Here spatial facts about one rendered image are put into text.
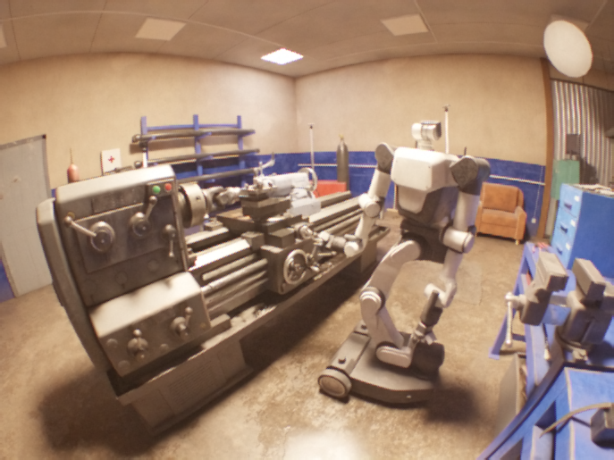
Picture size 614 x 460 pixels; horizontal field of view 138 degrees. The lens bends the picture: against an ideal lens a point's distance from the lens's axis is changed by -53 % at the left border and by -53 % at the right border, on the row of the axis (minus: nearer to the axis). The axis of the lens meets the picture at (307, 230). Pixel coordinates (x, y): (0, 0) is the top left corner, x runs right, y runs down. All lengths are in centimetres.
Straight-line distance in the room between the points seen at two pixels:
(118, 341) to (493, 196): 498
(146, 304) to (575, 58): 440
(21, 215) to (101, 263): 339
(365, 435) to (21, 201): 459
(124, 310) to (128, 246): 26
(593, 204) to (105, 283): 218
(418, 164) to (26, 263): 465
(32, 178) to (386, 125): 635
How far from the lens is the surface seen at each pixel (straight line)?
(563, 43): 388
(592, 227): 149
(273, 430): 152
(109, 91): 462
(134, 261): 116
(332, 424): 152
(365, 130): 578
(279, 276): 150
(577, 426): 72
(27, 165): 439
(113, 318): 113
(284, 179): 188
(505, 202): 489
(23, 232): 444
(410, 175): 106
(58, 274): 115
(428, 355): 147
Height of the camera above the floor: 133
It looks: 17 degrees down
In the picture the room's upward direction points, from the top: 2 degrees counter-clockwise
